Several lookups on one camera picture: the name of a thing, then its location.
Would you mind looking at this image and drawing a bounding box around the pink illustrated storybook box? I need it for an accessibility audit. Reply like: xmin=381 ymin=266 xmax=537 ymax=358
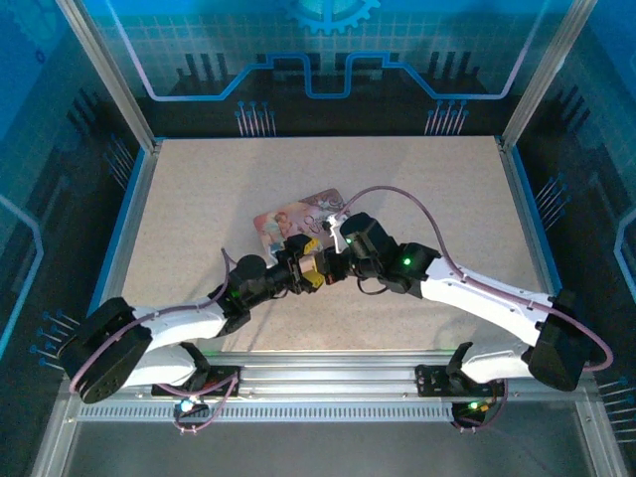
xmin=252 ymin=188 xmax=350 ymax=265

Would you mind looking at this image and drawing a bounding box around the aluminium mounting beam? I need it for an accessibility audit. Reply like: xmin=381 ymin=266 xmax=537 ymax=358
xmin=198 ymin=351 xmax=463 ymax=399

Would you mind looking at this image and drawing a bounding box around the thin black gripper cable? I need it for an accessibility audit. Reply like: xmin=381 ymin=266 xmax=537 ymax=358
xmin=355 ymin=275 xmax=398 ymax=298

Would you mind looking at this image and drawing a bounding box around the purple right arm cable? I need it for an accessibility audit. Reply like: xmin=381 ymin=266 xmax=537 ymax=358
xmin=341 ymin=186 xmax=615 ymax=374

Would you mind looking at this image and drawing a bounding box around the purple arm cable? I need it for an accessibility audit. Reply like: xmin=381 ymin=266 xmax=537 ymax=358
xmin=341 ymin=186 xmax=615 ymax=374
xmin=69 ymin=247 xmax=236 ymax=398

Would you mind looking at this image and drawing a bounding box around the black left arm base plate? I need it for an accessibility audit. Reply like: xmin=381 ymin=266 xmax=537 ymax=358
xmin=151 ymin=365 xmax=243 ymax=398

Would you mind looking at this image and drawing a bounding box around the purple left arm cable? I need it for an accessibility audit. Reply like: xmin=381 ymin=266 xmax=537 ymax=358
xmin=69 ymin=247 xmax=236 ymax=398

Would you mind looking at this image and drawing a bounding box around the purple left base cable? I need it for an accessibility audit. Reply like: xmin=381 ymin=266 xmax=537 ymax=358
xmin=172 ymin=373 xmax=240 ymax=436

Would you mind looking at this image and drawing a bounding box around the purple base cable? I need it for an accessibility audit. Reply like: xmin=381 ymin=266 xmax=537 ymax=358
xmin=455 ymin=380 xmax=509 ymax=434
xmin=172 ymin=373 xmax=240 ymax=436

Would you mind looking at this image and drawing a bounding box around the slotted grey cable duct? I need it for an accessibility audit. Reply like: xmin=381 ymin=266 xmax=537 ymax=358
xmin=74 ymin=404 xmax=473 ymax=423

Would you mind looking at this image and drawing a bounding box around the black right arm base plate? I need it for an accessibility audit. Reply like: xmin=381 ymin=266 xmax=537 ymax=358
xmin=414 ymin=364 xmax=504 ymax=398

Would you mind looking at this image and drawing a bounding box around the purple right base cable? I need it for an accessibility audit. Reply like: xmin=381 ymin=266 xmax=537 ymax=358
xmin=455 ymin=380 xmax=509 ymax=434

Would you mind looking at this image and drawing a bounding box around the aluminium frame post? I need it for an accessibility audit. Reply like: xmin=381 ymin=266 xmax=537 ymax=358
xmin=53 ymin=0 xmax=161 ymax=151
xmin=500 ymin=0 xmax=600 ymax=151

